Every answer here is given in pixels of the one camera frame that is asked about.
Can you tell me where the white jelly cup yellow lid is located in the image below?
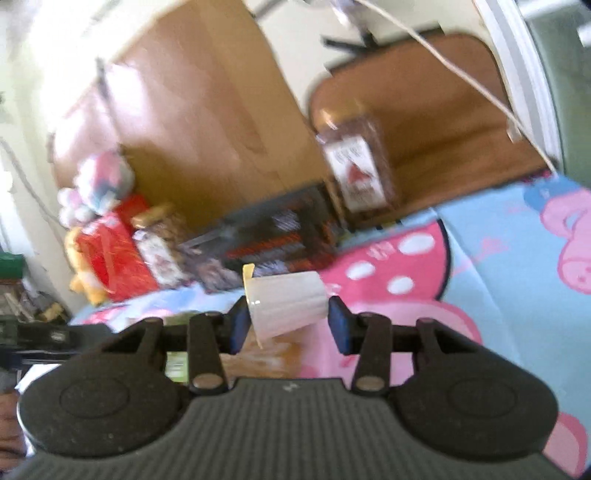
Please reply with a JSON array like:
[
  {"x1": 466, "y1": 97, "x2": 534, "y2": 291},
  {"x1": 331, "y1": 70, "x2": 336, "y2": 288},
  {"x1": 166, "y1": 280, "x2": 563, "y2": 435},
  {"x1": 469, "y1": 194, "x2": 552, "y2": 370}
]
[{"x1": 242, "y1": 264, "x2": 329, "y2": 347}]

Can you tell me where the yellow plush toy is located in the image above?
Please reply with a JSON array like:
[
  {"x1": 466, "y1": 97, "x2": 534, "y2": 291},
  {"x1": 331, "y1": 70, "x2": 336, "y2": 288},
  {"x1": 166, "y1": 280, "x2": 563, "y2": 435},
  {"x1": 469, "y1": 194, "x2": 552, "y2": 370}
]
[{"x1": 64, "y1": 227, "x2": 108, "y2": 306}]

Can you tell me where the black sheep-print box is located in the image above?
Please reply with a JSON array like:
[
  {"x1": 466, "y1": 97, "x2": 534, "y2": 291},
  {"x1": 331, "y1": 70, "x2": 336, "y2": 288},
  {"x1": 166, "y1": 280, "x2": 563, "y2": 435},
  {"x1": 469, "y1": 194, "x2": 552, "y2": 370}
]
[{"x1": 179, "y1": 182, "x2": 342, "y2": 293}]

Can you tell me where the peanut jar gold lid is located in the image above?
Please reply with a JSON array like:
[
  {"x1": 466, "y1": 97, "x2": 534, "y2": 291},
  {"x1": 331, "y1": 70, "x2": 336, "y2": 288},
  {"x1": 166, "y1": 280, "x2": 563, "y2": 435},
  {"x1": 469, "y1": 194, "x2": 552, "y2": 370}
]
[{"x1": 130, "y1": 201, "x2": 195, "y2": 291}]

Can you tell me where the walnut jar gold lid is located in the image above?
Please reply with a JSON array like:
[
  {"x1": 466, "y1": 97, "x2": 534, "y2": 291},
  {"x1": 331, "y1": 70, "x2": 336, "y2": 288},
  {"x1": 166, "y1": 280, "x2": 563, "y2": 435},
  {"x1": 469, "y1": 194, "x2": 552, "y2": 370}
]
[{"x1": 315, "y1": 101, "x2": 400, "y2": 224}]

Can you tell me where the pink blue plush toy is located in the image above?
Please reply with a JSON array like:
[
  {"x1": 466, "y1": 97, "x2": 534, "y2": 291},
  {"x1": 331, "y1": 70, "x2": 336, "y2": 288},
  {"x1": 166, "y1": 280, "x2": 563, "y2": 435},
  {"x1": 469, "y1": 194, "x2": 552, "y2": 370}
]
[{"x1": 57, "y1": 150, "x2": 135, "y2": 229}]

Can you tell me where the wooden headboard panel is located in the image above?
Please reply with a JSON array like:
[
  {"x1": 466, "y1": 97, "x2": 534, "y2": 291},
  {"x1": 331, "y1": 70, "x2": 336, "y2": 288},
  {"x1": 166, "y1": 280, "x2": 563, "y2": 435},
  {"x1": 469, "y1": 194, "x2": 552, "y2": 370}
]
[{"x1": 49, "y1": 1, "x2": 325, "y2": 229}]

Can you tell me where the brown seat cushion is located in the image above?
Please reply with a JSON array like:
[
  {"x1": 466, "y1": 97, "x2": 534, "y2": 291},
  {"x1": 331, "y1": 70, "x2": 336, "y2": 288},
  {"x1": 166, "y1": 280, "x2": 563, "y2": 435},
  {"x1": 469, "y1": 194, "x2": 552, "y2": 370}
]
[{"x1": 308, "y1": 39, "x2": 547, "y2": 228}]

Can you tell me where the white power cable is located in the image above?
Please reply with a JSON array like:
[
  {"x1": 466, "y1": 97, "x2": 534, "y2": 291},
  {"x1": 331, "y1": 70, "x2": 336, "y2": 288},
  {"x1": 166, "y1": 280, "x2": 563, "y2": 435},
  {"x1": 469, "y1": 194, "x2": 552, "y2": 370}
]
[{"x1": 355, "y1": 0, "x2": 560, "y2": 176}]

